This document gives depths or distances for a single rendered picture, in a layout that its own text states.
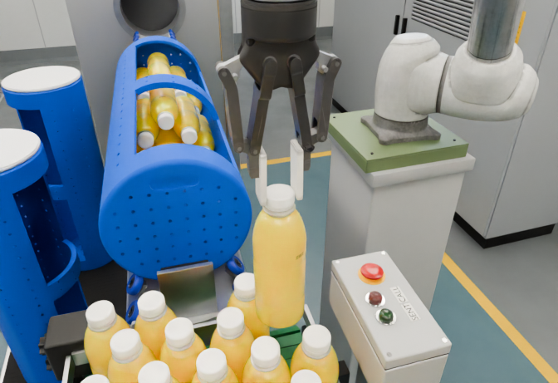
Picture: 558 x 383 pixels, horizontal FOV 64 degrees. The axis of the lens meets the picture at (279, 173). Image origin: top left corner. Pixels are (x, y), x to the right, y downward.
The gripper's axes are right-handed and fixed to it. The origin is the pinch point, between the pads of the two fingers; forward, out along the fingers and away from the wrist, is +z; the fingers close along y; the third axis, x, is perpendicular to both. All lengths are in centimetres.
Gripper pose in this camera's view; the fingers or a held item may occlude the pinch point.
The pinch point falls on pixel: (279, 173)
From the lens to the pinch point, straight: 53.3
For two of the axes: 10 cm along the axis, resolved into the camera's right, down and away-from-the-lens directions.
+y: -9.6, 1.4, -2.2
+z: 0.0, 8.5, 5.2
